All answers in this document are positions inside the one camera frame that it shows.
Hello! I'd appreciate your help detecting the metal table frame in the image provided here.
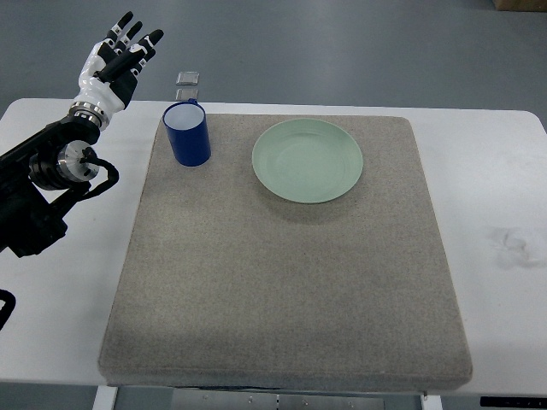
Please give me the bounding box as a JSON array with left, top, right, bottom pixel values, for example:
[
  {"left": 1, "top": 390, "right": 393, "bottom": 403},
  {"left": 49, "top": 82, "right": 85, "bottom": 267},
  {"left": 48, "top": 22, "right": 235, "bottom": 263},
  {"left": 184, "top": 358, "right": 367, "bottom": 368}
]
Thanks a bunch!
[{"left": 90, "top": 386, "right": 546, "bottom": 409}]

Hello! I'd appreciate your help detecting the cardboard box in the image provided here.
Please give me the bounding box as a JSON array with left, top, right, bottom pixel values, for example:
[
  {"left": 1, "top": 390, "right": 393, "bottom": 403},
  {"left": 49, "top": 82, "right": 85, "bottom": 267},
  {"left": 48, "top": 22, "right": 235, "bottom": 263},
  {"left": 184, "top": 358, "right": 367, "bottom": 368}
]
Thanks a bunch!
[{"left": 492, "top": 0, "right": 547, "bottom": 12}]

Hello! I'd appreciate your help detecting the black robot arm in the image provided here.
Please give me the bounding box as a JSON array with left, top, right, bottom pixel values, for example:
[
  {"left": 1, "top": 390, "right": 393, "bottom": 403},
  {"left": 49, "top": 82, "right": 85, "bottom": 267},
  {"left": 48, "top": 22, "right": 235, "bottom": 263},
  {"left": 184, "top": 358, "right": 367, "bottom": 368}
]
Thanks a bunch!
[{"left": 1, "top": 109, "right": 119, "bottom": 258}]

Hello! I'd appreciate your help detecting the light green plate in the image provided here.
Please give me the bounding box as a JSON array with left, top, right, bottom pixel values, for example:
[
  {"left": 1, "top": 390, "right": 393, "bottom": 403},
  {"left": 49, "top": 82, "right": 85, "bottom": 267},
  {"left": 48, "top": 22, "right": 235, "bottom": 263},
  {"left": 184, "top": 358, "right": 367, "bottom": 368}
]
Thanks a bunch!
[{"left": 251, "top": 118, "right": 364, "bottom": 204}]

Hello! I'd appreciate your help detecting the lower metal floor plate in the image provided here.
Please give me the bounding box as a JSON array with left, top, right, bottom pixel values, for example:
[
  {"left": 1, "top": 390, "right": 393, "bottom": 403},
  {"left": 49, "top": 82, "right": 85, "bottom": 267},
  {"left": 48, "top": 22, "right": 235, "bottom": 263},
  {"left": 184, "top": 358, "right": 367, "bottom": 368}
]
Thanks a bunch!
[{"left": 175, "top": 88, "right": 198, "bottom": 102}]

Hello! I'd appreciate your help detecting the black cable loop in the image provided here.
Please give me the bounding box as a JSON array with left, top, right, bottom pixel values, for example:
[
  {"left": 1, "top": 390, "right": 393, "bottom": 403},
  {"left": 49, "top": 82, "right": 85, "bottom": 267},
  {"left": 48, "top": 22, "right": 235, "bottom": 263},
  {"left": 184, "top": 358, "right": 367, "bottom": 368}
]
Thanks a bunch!
[{"left": 0, "top": 289, "right": 17, "bottom": 332}]

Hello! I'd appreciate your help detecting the beige felt mat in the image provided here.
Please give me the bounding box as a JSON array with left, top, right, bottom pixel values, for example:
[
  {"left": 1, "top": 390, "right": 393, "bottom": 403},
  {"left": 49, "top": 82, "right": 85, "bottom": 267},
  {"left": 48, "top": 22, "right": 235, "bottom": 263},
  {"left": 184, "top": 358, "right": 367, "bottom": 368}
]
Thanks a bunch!
[{"left": 98, "top": 114, "right": 473, "bottom": 392}]

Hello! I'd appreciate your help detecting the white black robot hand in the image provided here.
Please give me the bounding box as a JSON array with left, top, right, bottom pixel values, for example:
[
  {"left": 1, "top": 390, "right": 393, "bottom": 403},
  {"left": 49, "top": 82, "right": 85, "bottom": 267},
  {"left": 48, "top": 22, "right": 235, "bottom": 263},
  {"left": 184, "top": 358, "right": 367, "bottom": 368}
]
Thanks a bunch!
[{"left": 69, "top": 11, "right": 164, "bottom": 131}]

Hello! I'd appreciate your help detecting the blue mug white inside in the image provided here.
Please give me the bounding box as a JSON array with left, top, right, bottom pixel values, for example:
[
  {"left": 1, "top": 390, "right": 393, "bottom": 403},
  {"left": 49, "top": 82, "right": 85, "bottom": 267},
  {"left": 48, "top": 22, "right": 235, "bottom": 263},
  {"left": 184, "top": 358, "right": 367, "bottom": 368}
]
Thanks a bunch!
[{"left": 162, "top": 99, "right": 211, "bottom": 167}]

